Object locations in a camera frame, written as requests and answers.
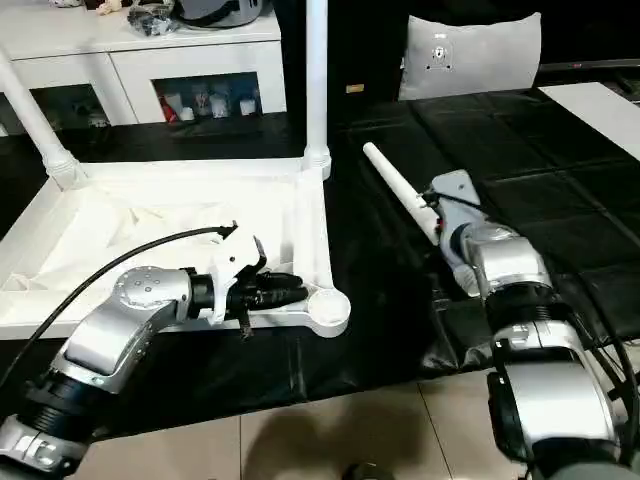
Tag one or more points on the white plastic table leg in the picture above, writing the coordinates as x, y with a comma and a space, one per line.
316, 75
395, 180
35, 125

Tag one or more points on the white plastic table top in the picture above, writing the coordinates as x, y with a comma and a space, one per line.
150, 200

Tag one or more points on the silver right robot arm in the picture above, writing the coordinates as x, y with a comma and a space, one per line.
515, 265

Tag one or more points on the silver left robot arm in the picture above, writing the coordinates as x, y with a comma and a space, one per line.
110, 330

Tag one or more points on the black table mat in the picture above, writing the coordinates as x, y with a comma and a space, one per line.
525, 165

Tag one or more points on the white pillow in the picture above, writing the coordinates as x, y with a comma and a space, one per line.
475, 60

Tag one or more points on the white flat board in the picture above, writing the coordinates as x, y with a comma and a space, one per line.
595, 115

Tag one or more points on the white glass-door cabinet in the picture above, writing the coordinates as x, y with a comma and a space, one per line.
100, 55

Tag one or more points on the small plush toy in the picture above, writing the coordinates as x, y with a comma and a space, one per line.
111, 6

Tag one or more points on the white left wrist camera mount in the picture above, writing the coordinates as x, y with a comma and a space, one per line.
235, 265

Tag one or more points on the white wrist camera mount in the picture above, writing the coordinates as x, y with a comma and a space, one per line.
457, 195
235, 265

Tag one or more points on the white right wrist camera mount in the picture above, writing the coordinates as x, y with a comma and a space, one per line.
457, 195

